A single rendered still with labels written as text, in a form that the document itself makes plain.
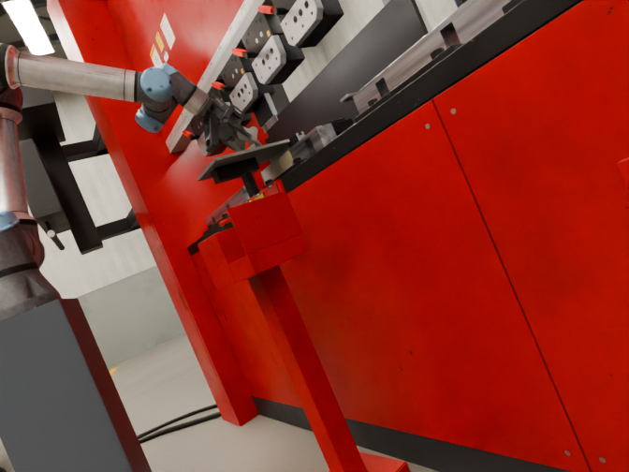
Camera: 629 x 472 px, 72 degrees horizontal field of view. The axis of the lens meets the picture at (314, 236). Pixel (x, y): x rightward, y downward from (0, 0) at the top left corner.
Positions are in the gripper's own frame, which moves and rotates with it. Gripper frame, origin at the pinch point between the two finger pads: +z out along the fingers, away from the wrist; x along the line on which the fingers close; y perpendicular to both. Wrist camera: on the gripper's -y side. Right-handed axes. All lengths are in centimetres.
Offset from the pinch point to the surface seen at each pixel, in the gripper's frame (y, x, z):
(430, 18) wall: 543, 167, 203
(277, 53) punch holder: 14.6, -23.3, -12.9
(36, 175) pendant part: 2, 107, -53
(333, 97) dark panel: 62, 12, 26
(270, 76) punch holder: 14.0, -15.9, -9.8
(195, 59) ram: 38, 23, -28
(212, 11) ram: 36.7, -0.2, -32.8
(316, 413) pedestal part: -70, -23, 33
